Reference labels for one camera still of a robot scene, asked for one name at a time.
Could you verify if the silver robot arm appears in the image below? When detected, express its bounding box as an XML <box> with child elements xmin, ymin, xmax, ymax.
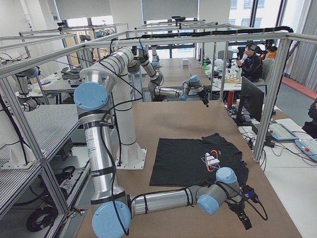
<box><xmin>74</xmin><ymin>46</ymin><xmax>252</xmax><ymax>238</ymax></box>
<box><xmin>140</xmin><ymin>45</ymin><xmax>211</xmax><ymax>107</ymax></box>

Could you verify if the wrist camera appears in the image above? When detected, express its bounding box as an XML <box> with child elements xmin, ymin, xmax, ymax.
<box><xmin>241</xmin><ymin>185</ymin><xmax>258</xmax><ymax>201</ymax></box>

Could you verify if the black computer monitor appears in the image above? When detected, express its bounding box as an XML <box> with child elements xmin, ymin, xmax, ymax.
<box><xmin>235</xmin><ymin>76</ymin><xmax>264</xmax><ymax>126</ymax></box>

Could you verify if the person wearing vr headset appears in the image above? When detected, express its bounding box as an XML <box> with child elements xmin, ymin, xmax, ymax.
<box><xmin>236</xmin><ymin>43</ymin><xmax>263</xmax><ymax>82</ymax></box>

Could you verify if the black t-shirt with logo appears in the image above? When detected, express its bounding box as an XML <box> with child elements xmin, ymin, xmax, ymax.
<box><xmin>150</xmin><ymin>133</ymin><xmax>249</xmax><ymax>186</ymax></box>

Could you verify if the teach pendant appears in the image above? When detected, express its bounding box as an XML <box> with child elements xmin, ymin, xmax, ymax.
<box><xmin>294</xmin><ymin>139</ymin><xmax>317</xmax><ymax>162</ymax></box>
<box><xmin>268</xmin><ymin>123</ymin><xmax>299</xmax><ymax>142</ymax></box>

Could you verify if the aluminium frame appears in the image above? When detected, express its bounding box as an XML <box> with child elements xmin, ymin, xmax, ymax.
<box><xmin>0</xmin><ymin>24</ymin><xmax>293</xmax><ymax>216</ymax></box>

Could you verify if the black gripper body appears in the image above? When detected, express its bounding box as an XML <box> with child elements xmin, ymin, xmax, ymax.
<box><xmin>198</xmin><ymin>86</ymin><xmax>210</xmax><ymax>103</ymax></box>
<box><xmin>226</xmin><ymin>199</ymin><xmax>248</xmax><ymax>220</ymax></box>

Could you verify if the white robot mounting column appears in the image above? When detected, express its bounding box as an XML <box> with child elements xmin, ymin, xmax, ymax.
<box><xmin>112</xmin><ymin>70</ymin><xmax>146</xmax><ymax>170</ymax></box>

